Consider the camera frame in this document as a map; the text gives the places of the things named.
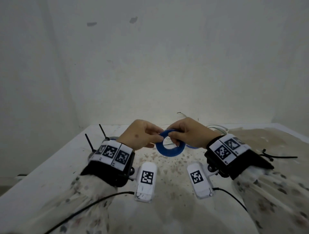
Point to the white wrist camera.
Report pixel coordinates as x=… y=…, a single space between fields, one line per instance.
x=202 y=190
x=144 y=192

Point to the person's left hand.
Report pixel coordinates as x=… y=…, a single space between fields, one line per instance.
x=140 y=135

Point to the black left camera lead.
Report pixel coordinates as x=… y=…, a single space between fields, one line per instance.
x=116 y=194

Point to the black left wristband with markers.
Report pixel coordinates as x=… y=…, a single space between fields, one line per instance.
x=106 y=173

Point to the black camera lead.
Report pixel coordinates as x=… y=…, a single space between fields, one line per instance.
x=116 y=194
x=231 y=194

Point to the black right camera lead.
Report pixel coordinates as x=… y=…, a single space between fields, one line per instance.
x=231 y=194

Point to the black wristband with markers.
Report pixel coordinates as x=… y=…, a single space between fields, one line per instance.
x=243 y=166
x=106 y=173

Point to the person's left forearm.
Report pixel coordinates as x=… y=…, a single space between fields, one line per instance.
x=79 y=207

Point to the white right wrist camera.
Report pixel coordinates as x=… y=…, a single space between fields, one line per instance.
x=202 y=190

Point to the person's right hand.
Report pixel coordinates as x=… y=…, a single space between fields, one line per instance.
x=193 y=132

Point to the black right wristband with markers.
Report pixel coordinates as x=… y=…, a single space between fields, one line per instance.
x=243 y=166

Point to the person's right forearm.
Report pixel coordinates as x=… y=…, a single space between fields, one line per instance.
x=272 y=202

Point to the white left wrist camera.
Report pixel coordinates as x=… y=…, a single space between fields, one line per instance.
x=144 y=192

